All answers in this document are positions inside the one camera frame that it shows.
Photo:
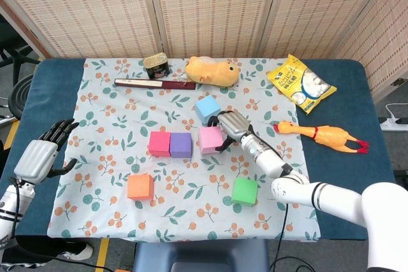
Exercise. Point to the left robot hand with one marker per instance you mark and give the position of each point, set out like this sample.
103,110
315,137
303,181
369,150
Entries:
35,160

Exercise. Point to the purple foam cube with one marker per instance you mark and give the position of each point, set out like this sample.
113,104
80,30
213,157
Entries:
181,146

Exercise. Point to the light pink foam cube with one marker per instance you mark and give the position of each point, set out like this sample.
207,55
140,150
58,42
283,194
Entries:
208,141

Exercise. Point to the floral print tablecloth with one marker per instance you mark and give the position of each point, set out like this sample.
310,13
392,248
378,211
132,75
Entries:
191,214

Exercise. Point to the gold black tin can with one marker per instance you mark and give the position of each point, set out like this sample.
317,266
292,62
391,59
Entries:
156,65

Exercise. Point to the black striped trouser leg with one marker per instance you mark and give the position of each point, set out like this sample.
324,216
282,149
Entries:
48,249

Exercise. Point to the black office chair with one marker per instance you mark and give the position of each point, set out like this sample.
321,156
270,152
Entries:
19,58

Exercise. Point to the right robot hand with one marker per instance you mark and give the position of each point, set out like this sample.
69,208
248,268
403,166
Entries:
234,125

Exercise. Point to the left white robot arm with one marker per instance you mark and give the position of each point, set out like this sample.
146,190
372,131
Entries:
12,205

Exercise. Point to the light blue foam cube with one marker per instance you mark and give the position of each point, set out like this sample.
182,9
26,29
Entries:
207,108

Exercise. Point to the orange foam cube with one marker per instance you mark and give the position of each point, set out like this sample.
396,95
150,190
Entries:
140,187

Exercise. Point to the black round stool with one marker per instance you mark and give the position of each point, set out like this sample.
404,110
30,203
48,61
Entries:
19,92

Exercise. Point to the yellow rubber chicken toy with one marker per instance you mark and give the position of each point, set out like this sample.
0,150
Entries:
325,135

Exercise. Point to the white shoe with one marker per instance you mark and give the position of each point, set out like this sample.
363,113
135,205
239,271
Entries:
84,253

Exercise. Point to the white power strip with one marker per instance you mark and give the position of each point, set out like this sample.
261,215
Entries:
395,124

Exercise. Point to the magenta foam cube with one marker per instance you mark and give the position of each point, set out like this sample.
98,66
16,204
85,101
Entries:
159,144

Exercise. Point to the yellow plush duck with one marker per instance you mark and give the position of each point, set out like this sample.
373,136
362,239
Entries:
213,73

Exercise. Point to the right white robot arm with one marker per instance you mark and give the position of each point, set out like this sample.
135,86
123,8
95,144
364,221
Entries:
334,198

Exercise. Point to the long dark red box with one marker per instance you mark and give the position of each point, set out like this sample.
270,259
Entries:
153,84

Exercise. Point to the yellow marshmallow bag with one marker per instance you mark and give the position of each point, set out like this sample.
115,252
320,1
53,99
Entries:
296,81

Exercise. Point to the dark blue table cover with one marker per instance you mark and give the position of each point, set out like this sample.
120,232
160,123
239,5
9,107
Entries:
54,71

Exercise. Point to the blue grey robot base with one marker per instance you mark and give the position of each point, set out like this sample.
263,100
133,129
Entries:
197,253

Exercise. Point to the green foam cube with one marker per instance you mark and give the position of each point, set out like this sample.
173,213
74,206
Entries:
244,191

